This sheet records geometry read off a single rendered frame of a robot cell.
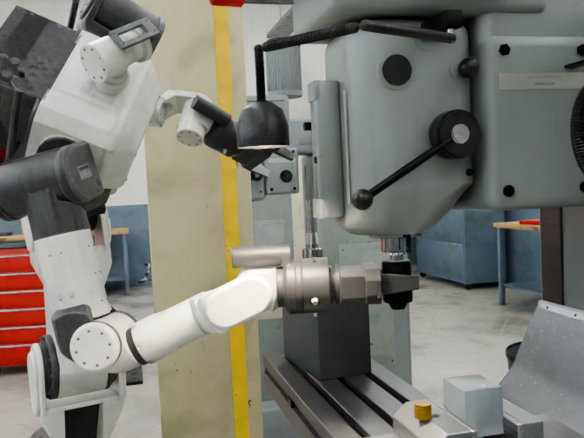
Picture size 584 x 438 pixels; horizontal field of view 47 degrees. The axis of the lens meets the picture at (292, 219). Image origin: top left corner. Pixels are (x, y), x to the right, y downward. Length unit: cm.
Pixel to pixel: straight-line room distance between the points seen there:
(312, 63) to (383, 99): 960
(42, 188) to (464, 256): 748
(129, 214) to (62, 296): 888
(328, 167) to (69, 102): 47
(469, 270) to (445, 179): 740
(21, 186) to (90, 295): 20
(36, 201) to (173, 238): 163
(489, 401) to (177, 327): 49
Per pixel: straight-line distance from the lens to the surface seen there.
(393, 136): 98
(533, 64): 107
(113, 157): 122
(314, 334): 141
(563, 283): 136
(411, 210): 100
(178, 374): 282
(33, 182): 113
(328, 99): 103
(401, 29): 87
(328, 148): 102
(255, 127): 88
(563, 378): 129
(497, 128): 103
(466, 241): 834
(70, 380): 155
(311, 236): 152
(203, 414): 288
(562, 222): 134
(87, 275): 112
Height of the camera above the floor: 139
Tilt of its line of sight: 3 degrees down
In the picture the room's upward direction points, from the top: 3 degrees counter-clockwise
